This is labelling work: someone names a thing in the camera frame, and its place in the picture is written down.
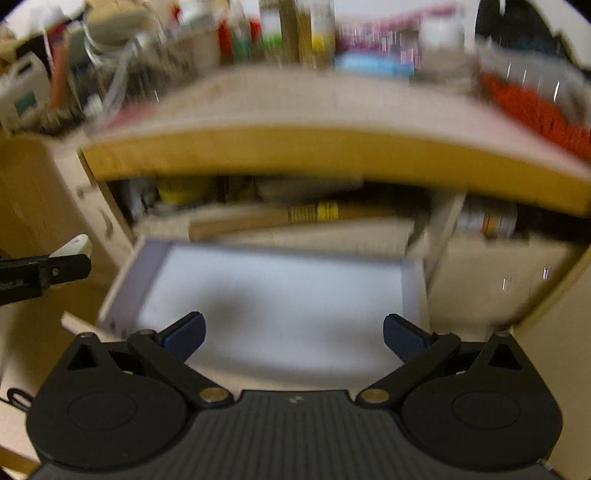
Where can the red mesh basket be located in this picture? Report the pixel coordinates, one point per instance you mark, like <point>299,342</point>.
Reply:
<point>535,104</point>

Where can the pink printed box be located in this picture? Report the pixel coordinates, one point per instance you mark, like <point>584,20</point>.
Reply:
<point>376,39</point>

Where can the yellow lidded container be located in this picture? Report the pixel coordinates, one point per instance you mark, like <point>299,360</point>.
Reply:
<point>183,191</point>

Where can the green label bottle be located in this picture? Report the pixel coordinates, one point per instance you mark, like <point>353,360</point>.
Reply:
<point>272,32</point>

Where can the wooden stick with yellow label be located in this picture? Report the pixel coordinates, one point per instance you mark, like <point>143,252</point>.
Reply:
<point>295,216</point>

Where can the wooden desk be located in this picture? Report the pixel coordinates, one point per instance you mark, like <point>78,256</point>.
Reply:
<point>323,138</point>

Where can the light blue packet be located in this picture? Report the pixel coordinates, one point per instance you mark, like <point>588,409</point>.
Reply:
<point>374,65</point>

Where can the beige drawer cabinet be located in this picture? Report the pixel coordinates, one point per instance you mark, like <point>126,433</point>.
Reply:
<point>99,203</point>

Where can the white plastic jug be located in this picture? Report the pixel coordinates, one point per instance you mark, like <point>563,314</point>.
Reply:
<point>23,90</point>

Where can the white plastic piece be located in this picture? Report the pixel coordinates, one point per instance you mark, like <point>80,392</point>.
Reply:
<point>74,246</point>

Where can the orange tube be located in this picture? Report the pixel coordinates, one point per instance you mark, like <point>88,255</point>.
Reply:
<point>58,69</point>

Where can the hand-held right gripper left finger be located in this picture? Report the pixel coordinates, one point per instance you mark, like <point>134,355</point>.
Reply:
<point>185,333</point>

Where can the clear plastic tubing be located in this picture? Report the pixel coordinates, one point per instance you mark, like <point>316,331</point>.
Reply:
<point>115,60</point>

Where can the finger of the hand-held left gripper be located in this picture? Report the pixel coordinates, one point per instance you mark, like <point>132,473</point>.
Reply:
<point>60,272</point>

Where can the metal can with label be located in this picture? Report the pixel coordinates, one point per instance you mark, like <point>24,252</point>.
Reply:
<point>489,221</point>

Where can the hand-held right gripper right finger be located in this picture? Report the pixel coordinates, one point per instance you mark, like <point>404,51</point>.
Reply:
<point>402,338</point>

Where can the red bottle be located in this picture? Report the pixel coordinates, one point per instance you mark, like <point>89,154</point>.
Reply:
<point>226,39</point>

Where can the white drawer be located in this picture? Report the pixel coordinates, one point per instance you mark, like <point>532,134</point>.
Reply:
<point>277,295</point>

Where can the white lidded jar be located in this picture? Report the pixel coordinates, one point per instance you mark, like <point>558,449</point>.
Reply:
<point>441,34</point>

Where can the yellow label bottle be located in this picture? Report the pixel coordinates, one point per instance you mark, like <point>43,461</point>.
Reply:
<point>317,32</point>

